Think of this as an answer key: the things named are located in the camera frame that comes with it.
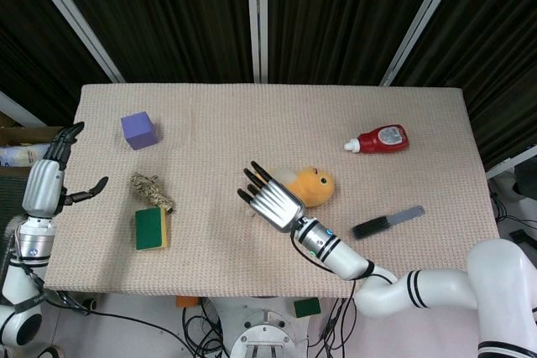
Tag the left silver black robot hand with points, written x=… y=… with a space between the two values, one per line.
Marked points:
x=44 y=188

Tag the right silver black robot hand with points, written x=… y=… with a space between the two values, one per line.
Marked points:
x=274 y=203

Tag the yellow plush duck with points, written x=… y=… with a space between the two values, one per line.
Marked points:
x=312 y=186

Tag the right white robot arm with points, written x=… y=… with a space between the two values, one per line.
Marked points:
x=419 y=282

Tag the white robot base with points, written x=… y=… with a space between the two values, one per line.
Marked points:
x=262 y=328

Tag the cardboard box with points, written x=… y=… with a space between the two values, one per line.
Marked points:
x=21 y=133

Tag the beige woven table cloth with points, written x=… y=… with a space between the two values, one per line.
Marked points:
x=268 y=123

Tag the green block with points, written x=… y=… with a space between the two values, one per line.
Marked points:
x=307 y=307

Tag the purple foam cube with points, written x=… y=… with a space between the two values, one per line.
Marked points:
x=140 y=131

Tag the green yellow sponge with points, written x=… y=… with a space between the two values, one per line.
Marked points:
x=151 y=229

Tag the red ketchup bottle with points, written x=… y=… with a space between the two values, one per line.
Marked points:
x=379 y=140

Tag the orange block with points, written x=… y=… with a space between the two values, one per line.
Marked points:
x=186 y=301

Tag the white aluminium curtain post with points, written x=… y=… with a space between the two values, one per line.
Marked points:
x=423 y=18
x=77 y=18
x=258 y=18

